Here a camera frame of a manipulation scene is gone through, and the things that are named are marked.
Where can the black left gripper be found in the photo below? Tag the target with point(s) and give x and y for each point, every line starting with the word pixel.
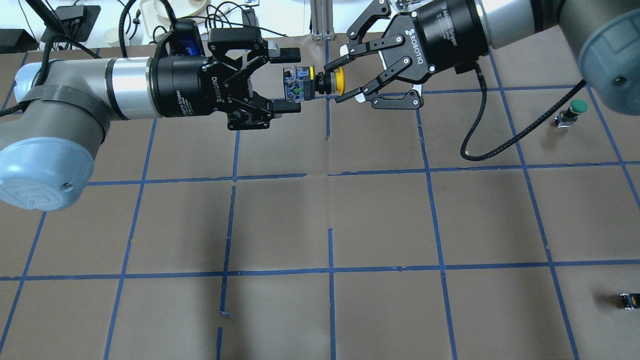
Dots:
pixel 181 86

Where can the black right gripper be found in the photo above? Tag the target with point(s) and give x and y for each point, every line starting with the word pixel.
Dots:
pixel 446 31

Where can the yellow push button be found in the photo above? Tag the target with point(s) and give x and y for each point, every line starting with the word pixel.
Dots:
pixel 302 83

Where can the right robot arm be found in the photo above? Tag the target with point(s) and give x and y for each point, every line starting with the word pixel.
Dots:
pixel 602 34

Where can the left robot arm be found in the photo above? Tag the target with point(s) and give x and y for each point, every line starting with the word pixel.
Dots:
pixel 48 155

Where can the green push button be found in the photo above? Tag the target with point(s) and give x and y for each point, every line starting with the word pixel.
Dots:
pixel 569 116

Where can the red push button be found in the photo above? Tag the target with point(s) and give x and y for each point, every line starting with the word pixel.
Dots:
pixel 630 300

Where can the black power adapter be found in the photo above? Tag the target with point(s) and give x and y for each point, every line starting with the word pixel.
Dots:
pixel 249 19

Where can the beige plate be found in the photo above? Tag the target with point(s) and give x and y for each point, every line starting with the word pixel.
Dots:
pixel 181 8

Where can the white paper cup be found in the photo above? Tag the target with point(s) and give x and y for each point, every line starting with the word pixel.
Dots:
pixel 111 36

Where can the aluminium frame post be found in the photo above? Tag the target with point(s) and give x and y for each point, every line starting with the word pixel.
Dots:
pixel 322 20

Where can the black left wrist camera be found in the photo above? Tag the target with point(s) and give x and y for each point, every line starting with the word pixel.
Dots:
pixel 184 39

